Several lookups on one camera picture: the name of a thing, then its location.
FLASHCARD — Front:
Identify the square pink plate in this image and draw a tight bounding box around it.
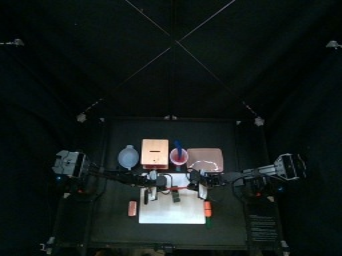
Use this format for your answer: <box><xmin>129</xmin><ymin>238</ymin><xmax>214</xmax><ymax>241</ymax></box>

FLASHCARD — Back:
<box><xmin>185</xmin><ymin>147</ymin><xmax>226</xmax><ymax>174</ymax></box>

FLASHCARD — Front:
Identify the white cutting board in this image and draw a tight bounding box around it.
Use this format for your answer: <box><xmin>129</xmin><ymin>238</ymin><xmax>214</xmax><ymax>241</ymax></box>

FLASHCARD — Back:
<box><xmin>138</xmin><ymin>172</ymin><xmax>207</xmax><ymax>225</ymax></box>

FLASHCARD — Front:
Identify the orange toy carrot green top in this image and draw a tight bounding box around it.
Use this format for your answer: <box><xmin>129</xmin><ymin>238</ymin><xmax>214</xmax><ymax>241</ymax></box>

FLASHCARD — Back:
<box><xmin>203</xmin><ymin>200</ymin><xmax>214</xmax><ymax>230</ymax></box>

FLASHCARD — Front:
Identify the pink cup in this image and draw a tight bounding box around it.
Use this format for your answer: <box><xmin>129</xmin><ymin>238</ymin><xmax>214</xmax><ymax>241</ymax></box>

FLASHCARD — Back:
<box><xmin>169</xmin><ymin>147</ymin><xmax>190</xmax><ymax>167</ymax></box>

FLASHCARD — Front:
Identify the light wooden box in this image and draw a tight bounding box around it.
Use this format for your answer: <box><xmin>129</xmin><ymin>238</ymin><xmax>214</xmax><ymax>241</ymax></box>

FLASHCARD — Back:
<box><xmin>141</xmin><ymin>138</ymin><xmax>171</xmax><ymax>171</ymax></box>

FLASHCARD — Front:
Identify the pale blue measuring cup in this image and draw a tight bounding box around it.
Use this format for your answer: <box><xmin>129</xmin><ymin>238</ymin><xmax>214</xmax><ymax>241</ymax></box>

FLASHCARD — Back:
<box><xmin>117</xmin><ymin>144</ymin><xmax>141</xmax><ymax>171</ymax></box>

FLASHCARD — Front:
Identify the blue utensil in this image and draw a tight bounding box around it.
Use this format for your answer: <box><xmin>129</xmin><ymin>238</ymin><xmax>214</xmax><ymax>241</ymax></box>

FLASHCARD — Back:
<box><xmin>174</xmin><ymin>139</ymin><xmax>186</xmax><ymax>162</ymax></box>

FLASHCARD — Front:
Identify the black panel white text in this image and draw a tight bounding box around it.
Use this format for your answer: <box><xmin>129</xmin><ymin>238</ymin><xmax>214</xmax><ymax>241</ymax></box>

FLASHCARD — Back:
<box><xmin>246</xmin><ymin>212</ymin><xmax>281</xmax><ymax>243</ymax></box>

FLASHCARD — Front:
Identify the toy knife red handle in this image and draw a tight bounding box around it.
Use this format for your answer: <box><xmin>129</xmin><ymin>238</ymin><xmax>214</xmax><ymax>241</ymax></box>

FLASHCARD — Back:
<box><xmin>161</xmin><ymin>187</ymin><xmax>186</xmax><ymax>204</ymax></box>

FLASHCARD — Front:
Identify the black cable loop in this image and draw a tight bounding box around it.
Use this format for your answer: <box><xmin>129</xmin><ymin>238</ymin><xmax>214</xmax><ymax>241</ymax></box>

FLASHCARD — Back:
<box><xmin>230</xmin><ymin>175</ymin><xmax>252</xmax><ymax>201</ymax></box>

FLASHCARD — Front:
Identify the silver corner bracket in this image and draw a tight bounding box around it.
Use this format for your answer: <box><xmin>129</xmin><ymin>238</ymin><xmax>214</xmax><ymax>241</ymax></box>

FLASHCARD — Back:
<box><xmin>278</xmin><ymin>240</ymin><xmax>292</xmax><ymax>256</ymax></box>
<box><xmin>39</xmin><ymin>236</ymin><xmax>58</xmax><ymax>256</ymax></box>

